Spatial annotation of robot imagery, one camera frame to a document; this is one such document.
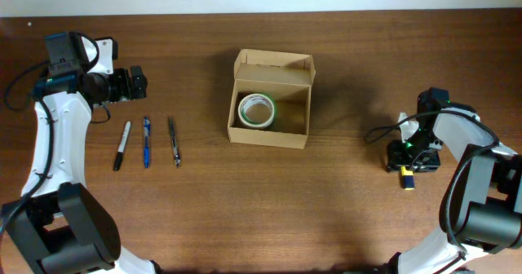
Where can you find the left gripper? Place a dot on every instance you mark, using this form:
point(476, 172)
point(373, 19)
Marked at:
point(135, 82)

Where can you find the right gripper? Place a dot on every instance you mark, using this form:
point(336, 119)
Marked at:
point(412, 160)

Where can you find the white masking tape roll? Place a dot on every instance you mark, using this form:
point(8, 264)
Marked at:
point(244, 119)

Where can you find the green tape roll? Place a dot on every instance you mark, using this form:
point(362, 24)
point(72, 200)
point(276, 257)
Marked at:
point(274, 111)

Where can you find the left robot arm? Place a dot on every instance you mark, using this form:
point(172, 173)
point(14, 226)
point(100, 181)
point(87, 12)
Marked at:
point(57, 225)

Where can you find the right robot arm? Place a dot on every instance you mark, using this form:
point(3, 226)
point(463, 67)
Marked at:
point(480, 212)

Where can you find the blue ballpoint pen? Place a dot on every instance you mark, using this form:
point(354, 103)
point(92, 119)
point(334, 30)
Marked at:
point(146, 142)

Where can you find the black and white marker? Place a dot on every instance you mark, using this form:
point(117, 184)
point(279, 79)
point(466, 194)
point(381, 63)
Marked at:
point(121, 147)

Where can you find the dark grey pen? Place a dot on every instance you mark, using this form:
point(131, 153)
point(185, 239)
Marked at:
point(176, 154)

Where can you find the open cardboard box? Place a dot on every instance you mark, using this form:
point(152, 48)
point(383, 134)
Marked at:
point(271, 98)

